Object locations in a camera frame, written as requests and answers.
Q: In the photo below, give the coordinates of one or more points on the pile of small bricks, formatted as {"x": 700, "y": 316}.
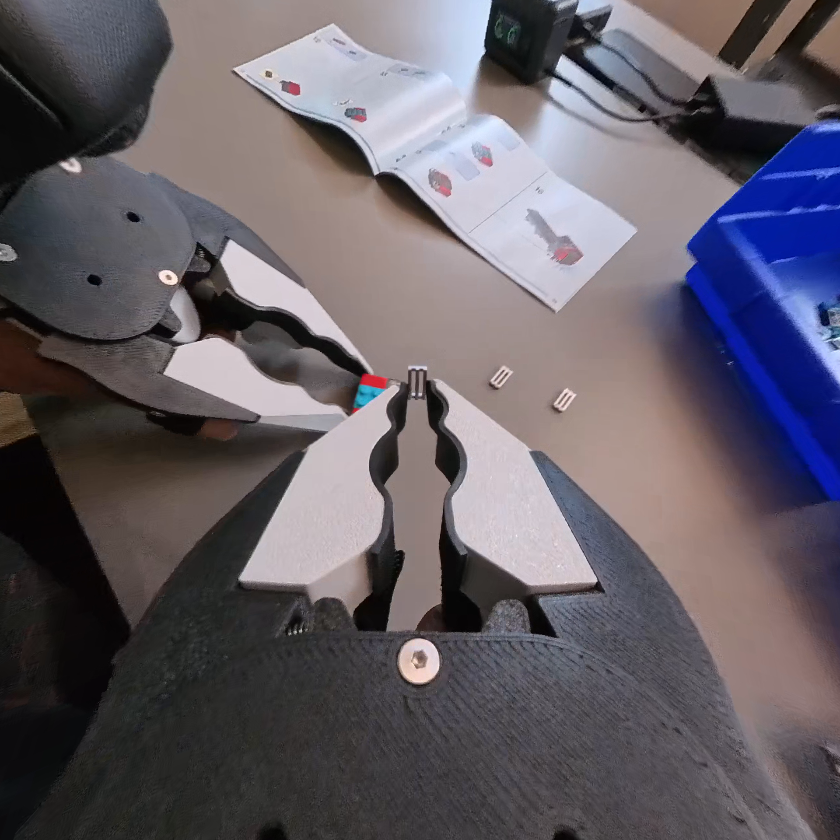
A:
{"x": 832, "y": 321}

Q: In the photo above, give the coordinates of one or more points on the black power adapter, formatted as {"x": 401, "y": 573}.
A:
{"x": 754, "y": 105}

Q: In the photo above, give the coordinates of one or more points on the blue plastic bin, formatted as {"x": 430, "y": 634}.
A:
{"x": 754, "y": 262}

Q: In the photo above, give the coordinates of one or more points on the small white grille brick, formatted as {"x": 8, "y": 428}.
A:
{"x": 501, "y": 377}
{"x": 565, "y": 400}

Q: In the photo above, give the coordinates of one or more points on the dark flat device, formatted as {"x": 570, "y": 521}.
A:
{"x": 636, "y": 62}

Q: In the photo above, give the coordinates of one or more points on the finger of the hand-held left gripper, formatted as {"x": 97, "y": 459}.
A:
{"x": 223, "y": 374}
{"x": 275, "y": 282}

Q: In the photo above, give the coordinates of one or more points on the person's left hand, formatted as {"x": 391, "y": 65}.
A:
{"x": 39, "y": 367}

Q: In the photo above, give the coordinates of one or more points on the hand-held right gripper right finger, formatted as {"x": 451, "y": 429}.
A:
{"x": 518, "y": 518}

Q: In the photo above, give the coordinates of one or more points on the small grey grille brick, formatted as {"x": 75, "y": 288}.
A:
{"x": 417, "y": 384}

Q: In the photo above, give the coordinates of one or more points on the black charger with green light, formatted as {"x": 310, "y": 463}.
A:
{"x": 525, "y": 39}

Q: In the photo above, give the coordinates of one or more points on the red teal brick assembly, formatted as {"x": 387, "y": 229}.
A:
{"x": 371, "y": 400}

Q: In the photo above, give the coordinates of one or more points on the black metal frame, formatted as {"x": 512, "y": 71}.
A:
{"x": 745, "y": 33}

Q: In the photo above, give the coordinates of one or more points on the brick building instruction booklet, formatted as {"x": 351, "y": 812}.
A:
{"x": 420, "y": 124}

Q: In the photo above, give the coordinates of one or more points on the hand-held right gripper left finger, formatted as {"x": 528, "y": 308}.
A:
{"x": 321, "y": 518}

